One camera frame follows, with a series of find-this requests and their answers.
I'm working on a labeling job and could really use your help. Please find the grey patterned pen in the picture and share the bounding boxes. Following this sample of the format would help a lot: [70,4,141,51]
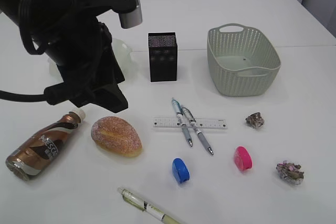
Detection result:
[181,106,214,156]

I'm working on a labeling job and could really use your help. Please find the blue correction tape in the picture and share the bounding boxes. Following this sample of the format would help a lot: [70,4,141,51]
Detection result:
[172,158,190,184]

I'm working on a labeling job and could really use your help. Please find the brown coffee drink bottle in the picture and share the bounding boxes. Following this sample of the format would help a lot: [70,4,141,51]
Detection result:
[5,108,86,181]

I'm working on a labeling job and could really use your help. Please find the black mesh pen holder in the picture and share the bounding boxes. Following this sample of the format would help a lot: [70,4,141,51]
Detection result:
[148,32,177,82]

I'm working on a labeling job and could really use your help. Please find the blue grey pen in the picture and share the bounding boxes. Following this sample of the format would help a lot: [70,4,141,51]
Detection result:
[172,98,193,147]

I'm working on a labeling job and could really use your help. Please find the sugared bread roll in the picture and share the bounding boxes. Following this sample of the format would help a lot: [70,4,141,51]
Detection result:
[91,116,143,157]

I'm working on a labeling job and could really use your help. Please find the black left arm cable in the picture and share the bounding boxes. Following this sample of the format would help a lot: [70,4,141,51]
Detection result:
[0,81,77,106]

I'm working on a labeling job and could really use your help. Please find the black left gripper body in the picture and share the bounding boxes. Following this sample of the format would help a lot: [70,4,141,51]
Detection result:
[46,22,125,108]

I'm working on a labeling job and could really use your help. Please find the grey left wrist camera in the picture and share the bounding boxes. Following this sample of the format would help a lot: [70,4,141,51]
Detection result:
[119,0,143,29]

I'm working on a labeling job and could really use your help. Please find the pale green plastic basket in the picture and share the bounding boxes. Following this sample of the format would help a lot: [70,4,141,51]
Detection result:
[207,23,281,97]

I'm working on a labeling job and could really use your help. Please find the pale green wavy plate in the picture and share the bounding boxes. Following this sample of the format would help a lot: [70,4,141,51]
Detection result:
[48,38,134,82]

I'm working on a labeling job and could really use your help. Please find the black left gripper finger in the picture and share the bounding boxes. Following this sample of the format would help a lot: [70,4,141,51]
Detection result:
[92,83,128,113]

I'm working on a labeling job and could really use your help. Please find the pink correction tape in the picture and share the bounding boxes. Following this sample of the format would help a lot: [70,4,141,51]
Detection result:
[234,146,253,172]

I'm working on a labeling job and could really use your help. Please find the clear plastic ruler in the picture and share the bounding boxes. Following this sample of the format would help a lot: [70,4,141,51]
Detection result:
[152,117,227,130]

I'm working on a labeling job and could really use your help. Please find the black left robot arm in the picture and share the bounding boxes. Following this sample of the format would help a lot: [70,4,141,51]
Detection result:
[1,0,142,113]

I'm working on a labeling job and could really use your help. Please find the yellow green pen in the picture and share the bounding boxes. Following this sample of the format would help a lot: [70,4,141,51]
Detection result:
[118,187,180,224]

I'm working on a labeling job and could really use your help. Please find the large paper ball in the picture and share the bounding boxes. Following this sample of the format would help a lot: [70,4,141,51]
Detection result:
[276,161,304,185]

